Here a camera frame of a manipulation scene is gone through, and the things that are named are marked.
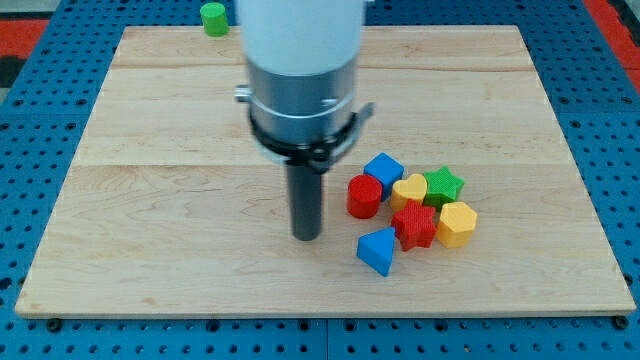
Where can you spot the red cylinder block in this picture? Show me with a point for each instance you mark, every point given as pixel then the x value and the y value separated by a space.
pixel 363 196

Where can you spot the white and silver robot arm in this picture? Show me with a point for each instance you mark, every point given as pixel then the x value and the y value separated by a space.
pixel 302 64

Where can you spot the red star block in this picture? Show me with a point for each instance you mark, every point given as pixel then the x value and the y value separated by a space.
pixel 414 225

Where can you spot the green star block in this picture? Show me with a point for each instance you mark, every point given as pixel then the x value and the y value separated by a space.
pixel 443 187

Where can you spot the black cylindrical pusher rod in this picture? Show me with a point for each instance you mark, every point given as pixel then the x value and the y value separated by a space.
pixel 305 202

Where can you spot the blue cube block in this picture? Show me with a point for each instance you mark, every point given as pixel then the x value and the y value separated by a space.
pixel 386 170

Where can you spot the blue triangle block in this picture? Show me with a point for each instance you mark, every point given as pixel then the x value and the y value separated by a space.
pixel 376 250

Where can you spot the yellow heart block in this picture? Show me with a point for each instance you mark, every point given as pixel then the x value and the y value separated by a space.
pixel 414 188

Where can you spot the yellow hexagon block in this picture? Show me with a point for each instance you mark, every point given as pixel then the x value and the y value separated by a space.
pixel 456 225

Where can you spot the light wooden board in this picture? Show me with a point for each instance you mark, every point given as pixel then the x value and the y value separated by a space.
pixel 169 211

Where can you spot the green cylinder block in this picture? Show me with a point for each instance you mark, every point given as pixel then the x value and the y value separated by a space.
pixel 214 19

